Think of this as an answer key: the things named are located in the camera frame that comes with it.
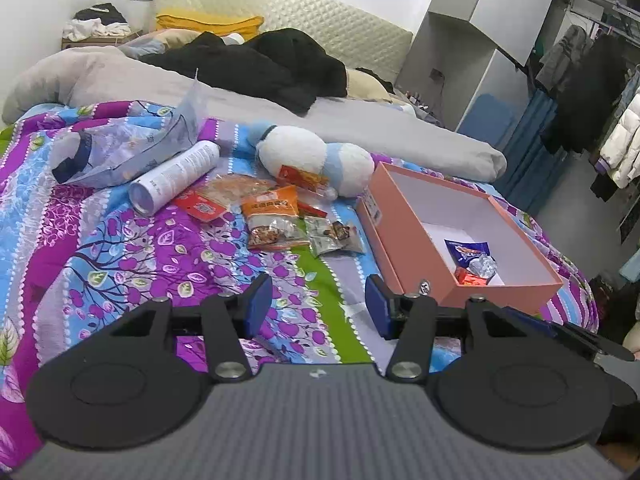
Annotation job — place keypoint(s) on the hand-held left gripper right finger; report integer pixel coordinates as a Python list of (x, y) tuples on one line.
[(377, 307)]

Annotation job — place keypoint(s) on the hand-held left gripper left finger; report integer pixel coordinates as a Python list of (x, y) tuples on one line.
[(257, 302)]

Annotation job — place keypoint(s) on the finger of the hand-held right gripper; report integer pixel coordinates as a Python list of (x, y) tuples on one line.
[(570, 332)]

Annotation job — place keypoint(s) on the pink cardboard box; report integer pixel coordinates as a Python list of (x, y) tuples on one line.
[(400, 240)]

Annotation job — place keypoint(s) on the orange nut packet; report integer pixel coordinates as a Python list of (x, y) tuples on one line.
[(272, 220)]

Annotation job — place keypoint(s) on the grey green packet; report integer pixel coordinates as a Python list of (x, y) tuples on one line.
[(320, 245)]

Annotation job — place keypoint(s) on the small red packet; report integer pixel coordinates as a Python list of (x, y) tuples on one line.
[(467, 277)]

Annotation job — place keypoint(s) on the blue foil packet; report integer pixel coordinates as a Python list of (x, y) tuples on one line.
[(467, 252)]

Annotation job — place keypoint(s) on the red label clear packet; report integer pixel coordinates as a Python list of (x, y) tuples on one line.
[(215, 197)]

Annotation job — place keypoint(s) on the red orange foil packet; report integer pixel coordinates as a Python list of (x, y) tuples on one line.
[(300, 177)]

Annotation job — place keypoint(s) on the floral printed blanket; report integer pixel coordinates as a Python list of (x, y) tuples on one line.
[(125, 240)]

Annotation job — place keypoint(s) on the white spray can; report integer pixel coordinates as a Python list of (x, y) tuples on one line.
[(175, 172)]

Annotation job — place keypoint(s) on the white blue plush toy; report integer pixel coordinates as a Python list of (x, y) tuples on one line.
[(295, 150)]

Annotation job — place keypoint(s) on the grey duvet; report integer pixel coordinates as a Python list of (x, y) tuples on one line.
[(400, 145)]

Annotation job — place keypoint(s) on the blue curtain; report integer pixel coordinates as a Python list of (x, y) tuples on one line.
[(530, 150)]

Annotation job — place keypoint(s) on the white puffer jacket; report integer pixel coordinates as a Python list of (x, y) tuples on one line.
[(622, 145)]

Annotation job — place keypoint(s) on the clear plastic bag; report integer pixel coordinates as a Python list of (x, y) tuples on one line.
[(125, 155)]

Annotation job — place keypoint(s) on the blue padded board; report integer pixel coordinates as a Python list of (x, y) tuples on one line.
[(487, 120)]

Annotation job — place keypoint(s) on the beige pillow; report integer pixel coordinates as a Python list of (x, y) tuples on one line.
[(365, 87)]

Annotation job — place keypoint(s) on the black jacket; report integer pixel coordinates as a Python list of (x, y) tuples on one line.
[(260, 70)]

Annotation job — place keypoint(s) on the black hanging coat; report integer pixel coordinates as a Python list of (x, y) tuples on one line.
[(585, 95)]

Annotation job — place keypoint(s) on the grey striped hoodie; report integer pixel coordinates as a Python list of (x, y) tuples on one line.
[(562, 55)]

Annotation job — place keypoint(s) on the pastel patterned blanket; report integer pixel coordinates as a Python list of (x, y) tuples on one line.
[(150, 45)]

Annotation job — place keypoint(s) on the yellow pillow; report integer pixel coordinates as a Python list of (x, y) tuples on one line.
[(210, 22)]

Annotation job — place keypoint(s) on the cream quilted headboard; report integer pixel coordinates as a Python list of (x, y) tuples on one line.
[(325, 25)]

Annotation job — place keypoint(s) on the pile of clothes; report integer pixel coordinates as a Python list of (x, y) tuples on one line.
[(95, 20)]

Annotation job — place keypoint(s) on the metal clothes rack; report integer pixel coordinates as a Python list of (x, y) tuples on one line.
[(600, 5)]

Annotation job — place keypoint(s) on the grey white wardrobe cabinet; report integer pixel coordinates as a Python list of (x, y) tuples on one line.
[(500, 0)]

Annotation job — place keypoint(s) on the black wall socket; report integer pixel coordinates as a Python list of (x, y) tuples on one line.
[(438, 76)]

